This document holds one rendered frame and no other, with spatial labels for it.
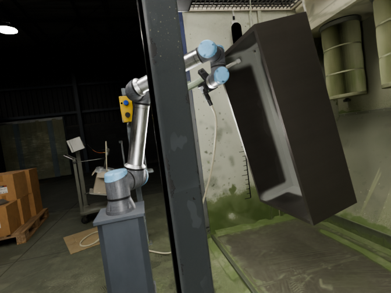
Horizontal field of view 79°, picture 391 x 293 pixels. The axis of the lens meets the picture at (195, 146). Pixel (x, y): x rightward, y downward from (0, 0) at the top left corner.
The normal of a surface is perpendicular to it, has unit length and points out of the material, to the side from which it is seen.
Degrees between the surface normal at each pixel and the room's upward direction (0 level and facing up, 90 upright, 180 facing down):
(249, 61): 90
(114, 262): 90
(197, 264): 90
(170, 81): 90
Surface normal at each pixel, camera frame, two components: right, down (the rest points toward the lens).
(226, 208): 0.22, 0.02
